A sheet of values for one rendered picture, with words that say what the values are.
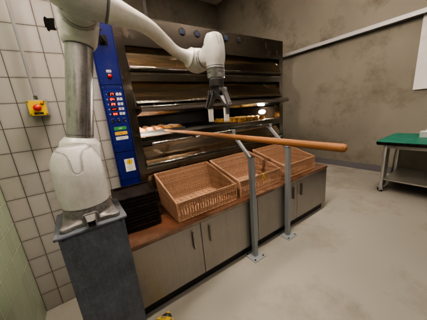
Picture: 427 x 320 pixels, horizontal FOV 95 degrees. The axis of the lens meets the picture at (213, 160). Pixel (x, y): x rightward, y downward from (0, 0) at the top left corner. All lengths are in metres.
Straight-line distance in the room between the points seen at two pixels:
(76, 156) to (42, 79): 1.03
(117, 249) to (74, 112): 0.57
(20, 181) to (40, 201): 0.17
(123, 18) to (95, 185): 0.61
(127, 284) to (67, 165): 0.51
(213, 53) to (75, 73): 0.59
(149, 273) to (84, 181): 0.93
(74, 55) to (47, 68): 0.75
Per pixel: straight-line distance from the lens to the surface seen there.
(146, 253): 1.46
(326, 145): 0.81
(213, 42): 1.07
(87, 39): 1.04
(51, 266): 2.03
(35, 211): 1.85
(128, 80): 1.79
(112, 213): 0.83
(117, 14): 0.93
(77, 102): 1.00
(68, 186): 0.80
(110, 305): 1.01
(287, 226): 2.28
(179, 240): 1.52
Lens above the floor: 1.34
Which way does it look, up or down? 14 degrees down
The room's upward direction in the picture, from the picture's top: 5 degrees counter-clockwise
